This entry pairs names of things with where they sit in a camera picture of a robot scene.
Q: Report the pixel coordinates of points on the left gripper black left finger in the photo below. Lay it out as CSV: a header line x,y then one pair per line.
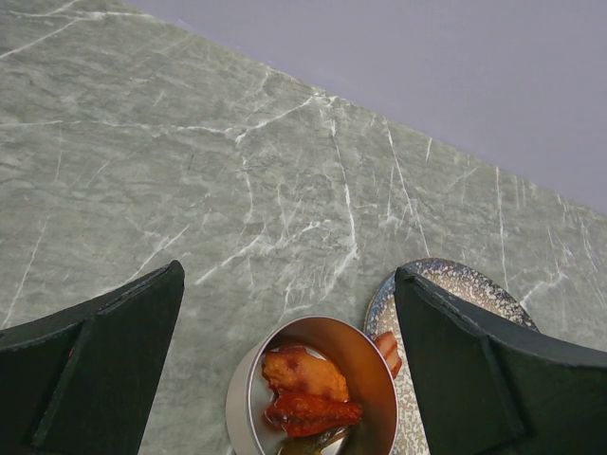
x,y
83,380

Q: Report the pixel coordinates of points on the orange chicken wing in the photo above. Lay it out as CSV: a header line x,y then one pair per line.
x,y
295,369

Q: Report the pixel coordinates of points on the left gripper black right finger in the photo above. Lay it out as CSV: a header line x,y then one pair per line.
x,y
485,385

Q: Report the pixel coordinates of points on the brown braised food piece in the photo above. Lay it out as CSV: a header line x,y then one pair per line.
x,y
328,442

